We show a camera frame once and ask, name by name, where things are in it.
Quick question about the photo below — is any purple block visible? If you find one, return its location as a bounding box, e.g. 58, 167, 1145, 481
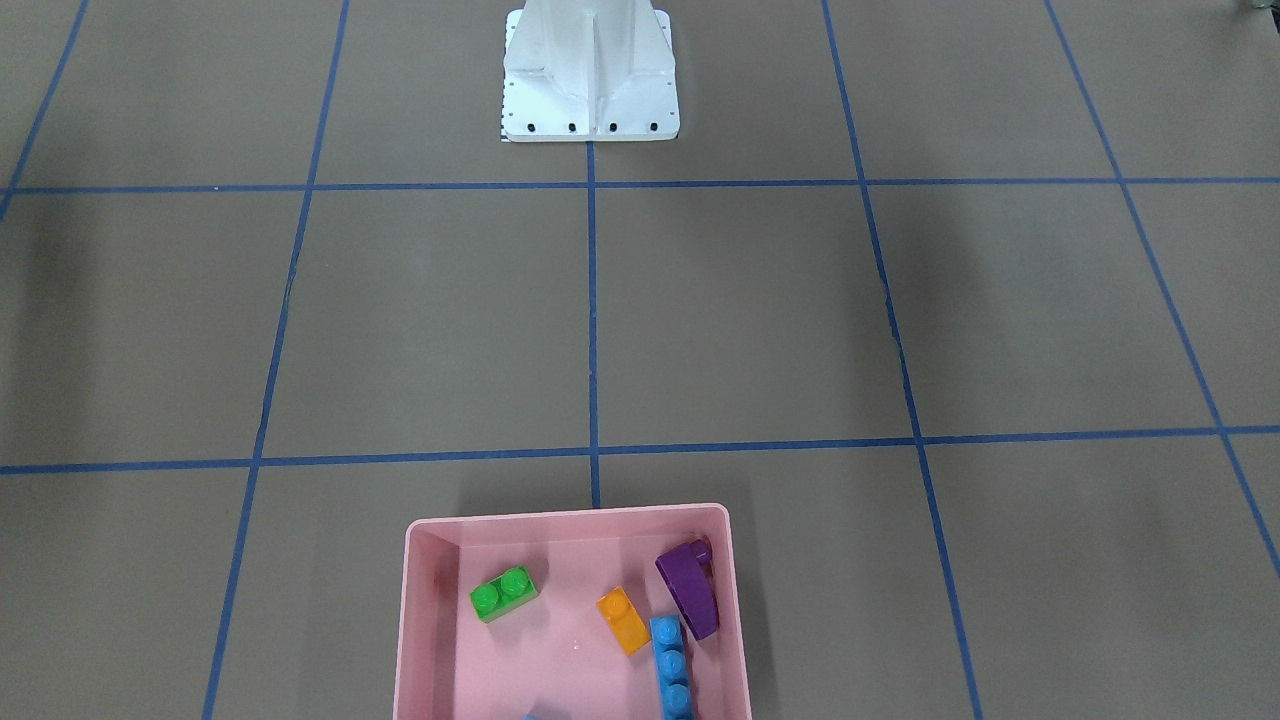
655, 538, 721, 642

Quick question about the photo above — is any orange sloped block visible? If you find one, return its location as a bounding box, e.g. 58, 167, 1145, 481
596, 585, 652, 657

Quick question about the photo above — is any green two-stud block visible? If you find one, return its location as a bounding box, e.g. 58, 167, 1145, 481
468, 565, 540, 623

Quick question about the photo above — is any long blue studded block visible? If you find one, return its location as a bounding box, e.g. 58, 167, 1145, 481
650, 615, 696, 719

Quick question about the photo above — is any pink plastic box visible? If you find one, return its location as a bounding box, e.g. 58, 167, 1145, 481
392, 503, 753, 719

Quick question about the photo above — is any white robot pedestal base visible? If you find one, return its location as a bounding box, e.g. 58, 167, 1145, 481
500, 1, 681, 143

